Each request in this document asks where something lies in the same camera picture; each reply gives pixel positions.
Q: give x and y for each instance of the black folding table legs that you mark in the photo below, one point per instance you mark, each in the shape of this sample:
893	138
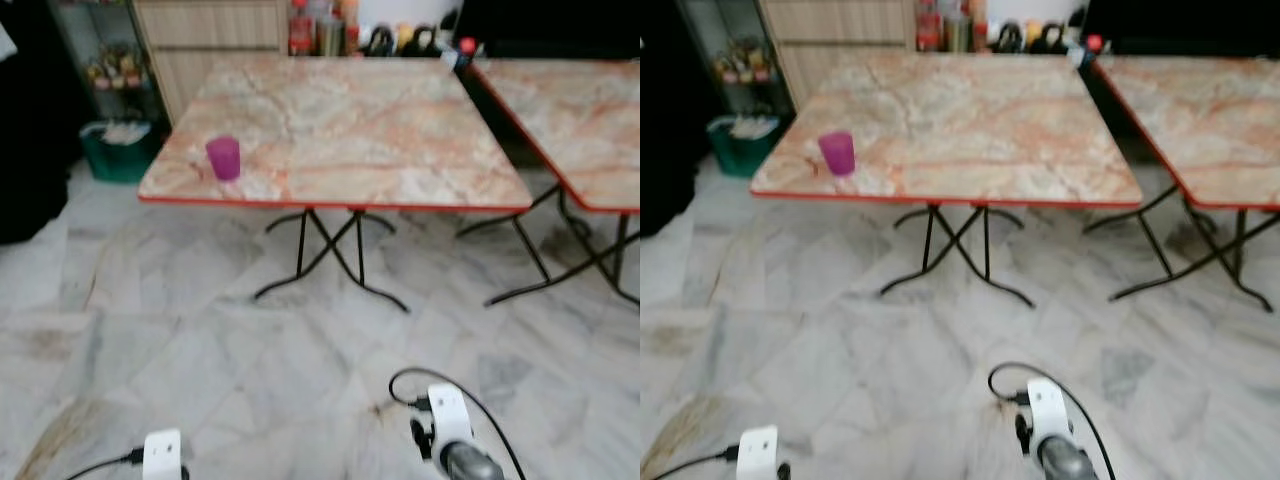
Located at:
330	248
957	243
1158	245
532	250

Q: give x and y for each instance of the marble top folding table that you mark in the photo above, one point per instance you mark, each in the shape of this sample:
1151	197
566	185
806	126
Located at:
1210	120
960	125
580	120
350	130

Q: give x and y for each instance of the purple plastic cup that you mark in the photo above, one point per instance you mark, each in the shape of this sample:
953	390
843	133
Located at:
224	160
837	155

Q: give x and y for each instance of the black plush toy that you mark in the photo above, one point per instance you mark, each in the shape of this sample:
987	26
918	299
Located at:
421	42
1008	40
380	42
1048	40

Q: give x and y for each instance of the small red cube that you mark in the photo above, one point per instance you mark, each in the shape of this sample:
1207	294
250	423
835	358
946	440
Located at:
1094	43
467	46

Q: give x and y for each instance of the green plastic bin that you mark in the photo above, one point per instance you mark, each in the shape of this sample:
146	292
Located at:
115	160
742	155

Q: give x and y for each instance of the large black fabric bulk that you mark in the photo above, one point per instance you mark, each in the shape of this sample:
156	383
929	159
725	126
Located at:
665	120
30	120

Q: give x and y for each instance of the steel tumbler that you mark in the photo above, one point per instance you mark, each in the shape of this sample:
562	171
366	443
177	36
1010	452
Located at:
330	37
957	34

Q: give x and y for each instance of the white papers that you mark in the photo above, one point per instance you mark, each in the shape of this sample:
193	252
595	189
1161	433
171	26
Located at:
750	127
123	133

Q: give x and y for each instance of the small red jar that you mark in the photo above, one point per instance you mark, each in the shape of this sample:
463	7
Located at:
978	25
350	27

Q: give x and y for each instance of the red bottle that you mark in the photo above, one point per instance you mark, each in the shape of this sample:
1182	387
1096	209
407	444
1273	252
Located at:
927	25
300	28

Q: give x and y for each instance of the large black panel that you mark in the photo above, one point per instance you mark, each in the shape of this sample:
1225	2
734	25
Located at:
1180	25
550	25

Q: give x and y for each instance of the light wooden cabinet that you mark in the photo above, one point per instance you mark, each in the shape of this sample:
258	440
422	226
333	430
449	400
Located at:
215	30
840	28

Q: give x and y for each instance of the colourful toy figurines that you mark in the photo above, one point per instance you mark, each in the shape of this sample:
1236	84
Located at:
745	65
112	68

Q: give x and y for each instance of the black metal shelf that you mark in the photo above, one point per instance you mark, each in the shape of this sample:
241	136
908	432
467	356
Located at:
698	50
70	50

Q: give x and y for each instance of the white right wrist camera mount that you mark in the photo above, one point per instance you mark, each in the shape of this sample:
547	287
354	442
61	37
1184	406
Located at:
449	415
1048	410

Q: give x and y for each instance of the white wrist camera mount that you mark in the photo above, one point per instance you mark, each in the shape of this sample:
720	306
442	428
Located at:
449	415
757	453
1048	410
162	456

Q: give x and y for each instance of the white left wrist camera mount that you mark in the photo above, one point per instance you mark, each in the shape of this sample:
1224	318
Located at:
162	456
757	453

